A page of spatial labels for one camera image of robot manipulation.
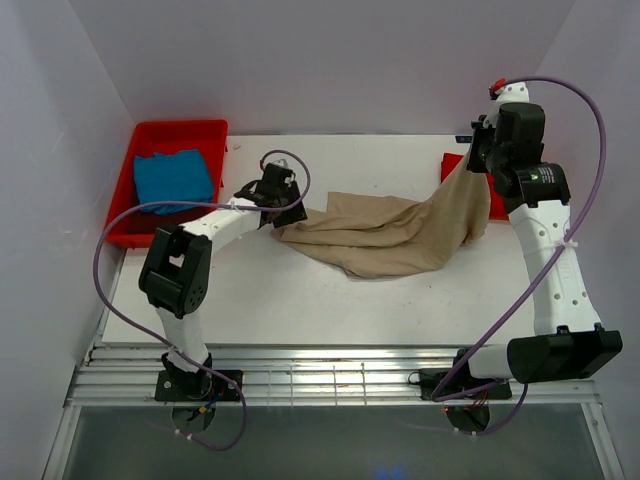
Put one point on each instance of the red folded t shirt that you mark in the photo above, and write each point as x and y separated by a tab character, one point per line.
497	209

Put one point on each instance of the blue folded t shirt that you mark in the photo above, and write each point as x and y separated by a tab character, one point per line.
165	178

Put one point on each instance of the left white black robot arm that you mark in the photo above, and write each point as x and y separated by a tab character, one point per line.
175	274

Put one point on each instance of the beige t shirt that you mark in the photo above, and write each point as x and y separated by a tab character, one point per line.
371	237

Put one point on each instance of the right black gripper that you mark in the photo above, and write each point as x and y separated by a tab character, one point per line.
480	131

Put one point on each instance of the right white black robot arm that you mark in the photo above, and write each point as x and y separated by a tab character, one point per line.
569	341

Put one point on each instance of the red plastic bin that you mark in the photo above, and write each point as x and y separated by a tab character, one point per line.
208	136

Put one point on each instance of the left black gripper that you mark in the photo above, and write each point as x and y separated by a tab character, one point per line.
295	214

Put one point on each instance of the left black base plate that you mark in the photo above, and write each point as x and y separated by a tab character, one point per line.
193	387

